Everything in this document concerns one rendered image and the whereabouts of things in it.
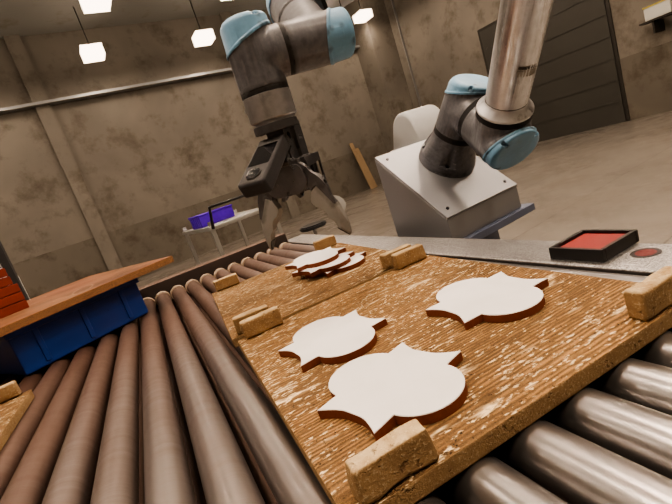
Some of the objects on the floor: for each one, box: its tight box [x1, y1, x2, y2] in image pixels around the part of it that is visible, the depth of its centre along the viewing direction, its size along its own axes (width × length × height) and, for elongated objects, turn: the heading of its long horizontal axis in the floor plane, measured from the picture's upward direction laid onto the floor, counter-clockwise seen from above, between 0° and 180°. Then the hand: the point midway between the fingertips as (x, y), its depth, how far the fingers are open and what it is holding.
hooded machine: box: [390, 105, 440, 152], centre depth 627 cm, size 77×72×151 cm
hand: (308, 244), depth 70 cm, fingers open, 14 cm apart
